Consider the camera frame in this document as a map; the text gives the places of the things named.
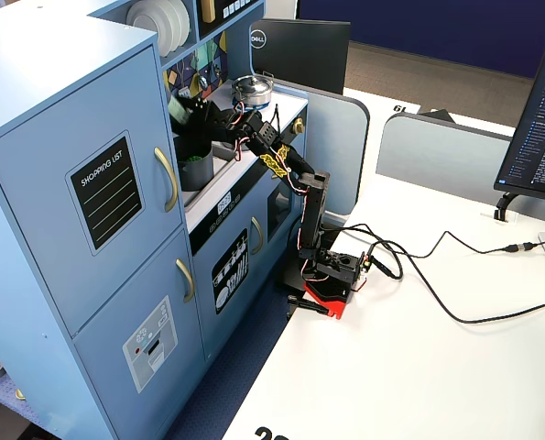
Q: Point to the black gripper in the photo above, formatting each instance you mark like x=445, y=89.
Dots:
x=197, y=111

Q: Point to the hanging silver toy spatula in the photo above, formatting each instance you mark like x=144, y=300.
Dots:
x=184, y=91

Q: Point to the hanging silver toy ladle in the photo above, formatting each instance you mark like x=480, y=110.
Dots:
x=202, y=81

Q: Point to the gray pot with green peas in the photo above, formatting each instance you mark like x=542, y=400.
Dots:
x=196, y=172

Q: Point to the silver metal pot with lid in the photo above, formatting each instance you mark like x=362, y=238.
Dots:
x=253, y=89

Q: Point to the gold stove knob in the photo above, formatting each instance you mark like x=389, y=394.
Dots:
x=297, y=125

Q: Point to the white toy plate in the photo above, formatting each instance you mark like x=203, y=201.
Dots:
x=181, y=27
x=188, y=23
x=155, y=27

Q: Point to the black Dell monitor back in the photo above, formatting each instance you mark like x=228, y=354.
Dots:
x=304, y=52

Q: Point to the black shopping list chalkboard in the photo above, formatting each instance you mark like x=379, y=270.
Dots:
x=106, y=192

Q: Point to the gray rounded desk divider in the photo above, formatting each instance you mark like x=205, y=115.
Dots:
x=341, y=146

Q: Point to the black table clamp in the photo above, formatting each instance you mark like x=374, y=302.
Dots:
x=306, y=304

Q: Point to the blue wooden toy kitchen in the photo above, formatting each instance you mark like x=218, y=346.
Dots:
x=93, y=298

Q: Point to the gray long desk divider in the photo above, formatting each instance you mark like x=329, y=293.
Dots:
x=437, y=153

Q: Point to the black triangular object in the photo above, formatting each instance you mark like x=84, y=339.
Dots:
x=442, y=117

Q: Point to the monitor showing code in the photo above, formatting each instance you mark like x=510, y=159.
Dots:
x=540, y=119

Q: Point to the red robot base plate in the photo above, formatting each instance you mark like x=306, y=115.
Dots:
x=329, y=300

